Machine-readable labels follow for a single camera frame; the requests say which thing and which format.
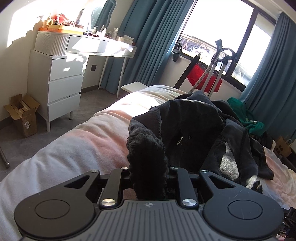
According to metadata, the red cloth bag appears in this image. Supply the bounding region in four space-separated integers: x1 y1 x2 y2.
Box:
187 63 218 93

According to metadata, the orange box on dresser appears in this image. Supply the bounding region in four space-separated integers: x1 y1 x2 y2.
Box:
39 25 84 35

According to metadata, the teal curtain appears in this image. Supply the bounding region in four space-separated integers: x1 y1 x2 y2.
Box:
240 13 296 141
101 1 194 94

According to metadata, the brown paper bag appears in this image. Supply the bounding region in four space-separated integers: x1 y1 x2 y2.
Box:
274 137 292 158

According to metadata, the teal curtain right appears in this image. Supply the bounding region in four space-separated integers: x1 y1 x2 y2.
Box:
240 13 296 141

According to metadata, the chair leg metal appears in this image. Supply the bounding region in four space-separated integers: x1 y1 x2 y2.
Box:
0 147 10 169

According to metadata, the silver garment steamer stand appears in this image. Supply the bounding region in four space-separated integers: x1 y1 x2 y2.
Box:
188 39 238 98

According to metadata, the open cardboard box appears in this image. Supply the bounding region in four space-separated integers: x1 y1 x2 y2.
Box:
4 94 40 138

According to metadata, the white dressing table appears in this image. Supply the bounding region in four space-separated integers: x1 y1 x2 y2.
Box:
34 31 137 96

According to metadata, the teal curtain middle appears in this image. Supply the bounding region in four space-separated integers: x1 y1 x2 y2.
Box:
101 1 194 94

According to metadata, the pastel pink bed duvet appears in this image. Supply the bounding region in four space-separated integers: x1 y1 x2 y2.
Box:
1 86 295 240

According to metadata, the green garment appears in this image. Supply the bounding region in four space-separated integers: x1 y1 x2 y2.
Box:
227 97 265 136

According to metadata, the white bedside shelf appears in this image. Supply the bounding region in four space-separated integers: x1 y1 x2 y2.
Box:
121 81 147 93

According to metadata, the white drawer chest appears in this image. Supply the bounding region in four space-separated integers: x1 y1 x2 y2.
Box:
27 50 87 132

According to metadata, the black clothes rack bar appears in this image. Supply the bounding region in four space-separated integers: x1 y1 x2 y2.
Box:
174 53 201 89

